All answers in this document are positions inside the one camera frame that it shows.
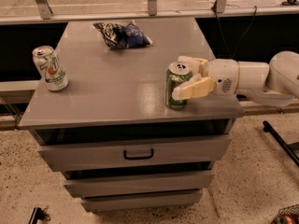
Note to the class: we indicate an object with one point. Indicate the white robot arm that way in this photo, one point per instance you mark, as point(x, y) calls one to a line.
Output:
point(275, 83)

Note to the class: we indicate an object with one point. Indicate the blue chip bag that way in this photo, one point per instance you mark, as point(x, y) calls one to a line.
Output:
point(118, 36)

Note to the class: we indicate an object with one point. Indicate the wire basket corner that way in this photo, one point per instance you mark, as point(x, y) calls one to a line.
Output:
point(287, 215)

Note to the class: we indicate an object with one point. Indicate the bottom grey drawer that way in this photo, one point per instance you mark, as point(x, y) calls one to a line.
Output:
point(145, 200)

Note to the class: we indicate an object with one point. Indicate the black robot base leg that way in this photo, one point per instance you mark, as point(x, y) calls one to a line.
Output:
point(292, 150)

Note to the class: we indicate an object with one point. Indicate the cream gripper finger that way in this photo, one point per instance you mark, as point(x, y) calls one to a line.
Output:
point(192, 65)
point(196, 87)

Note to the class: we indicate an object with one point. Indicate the black object on floor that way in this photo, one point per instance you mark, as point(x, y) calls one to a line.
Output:
point(39, 214)

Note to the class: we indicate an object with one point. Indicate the middle grey drawer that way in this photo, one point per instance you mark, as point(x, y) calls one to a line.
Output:
point(136, 184)

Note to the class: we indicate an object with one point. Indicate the grey drawer cabinet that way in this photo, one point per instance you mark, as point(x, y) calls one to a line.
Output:
point(118, 95)

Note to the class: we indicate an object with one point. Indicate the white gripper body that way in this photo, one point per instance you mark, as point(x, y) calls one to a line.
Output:
point(223, 75)

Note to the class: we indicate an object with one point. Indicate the metal window frame rail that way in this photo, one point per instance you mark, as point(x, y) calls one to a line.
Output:
point(37, 11)

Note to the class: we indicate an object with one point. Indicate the top grey drawer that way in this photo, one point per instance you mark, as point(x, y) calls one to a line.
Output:
point(91, 156)

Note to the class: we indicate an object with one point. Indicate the white 7up can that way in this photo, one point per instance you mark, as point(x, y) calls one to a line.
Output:
point(49, 67)

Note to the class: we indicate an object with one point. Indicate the black drawer handle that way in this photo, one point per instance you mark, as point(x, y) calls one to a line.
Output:
point(137, 155)

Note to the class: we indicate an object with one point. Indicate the grey drawer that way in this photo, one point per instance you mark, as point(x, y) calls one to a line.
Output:
point(91, 156)
point(136, 184)
point(145, 200)

